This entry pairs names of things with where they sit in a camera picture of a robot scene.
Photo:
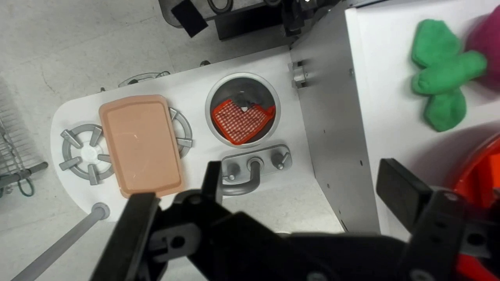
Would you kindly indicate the magenta radish plush green leaves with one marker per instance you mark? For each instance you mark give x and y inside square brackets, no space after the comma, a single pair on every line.
[443,71]

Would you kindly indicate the round toy sink basin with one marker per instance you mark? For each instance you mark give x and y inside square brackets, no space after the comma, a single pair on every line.
[221,98]

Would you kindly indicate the grey toy faucet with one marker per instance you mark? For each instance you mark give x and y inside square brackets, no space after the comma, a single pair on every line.
[255,165]

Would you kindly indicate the black rectangular block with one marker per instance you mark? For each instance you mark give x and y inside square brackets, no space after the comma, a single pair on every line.
[188,15]

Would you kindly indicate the grey toy stove burner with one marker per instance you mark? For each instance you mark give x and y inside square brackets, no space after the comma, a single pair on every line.
[78,153]
[183,132]

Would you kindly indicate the pink plastic tray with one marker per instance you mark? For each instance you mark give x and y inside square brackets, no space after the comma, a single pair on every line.
[141,145]

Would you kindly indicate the orange square mesh pot holder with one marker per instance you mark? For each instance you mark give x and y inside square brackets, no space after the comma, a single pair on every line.
[236,125]

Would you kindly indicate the grey metal pole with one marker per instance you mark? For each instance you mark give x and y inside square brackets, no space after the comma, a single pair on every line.
[63,242]

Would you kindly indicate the orange flat plastic piece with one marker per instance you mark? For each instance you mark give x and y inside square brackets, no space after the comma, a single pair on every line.
[485,179]

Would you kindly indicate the white toy kitchen unit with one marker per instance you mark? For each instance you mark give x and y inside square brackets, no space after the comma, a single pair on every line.
[333,156]

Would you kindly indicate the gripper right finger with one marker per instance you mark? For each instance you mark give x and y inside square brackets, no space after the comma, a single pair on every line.
[403,192]

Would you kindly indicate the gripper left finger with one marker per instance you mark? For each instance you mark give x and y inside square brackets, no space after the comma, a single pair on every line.
[130,234]

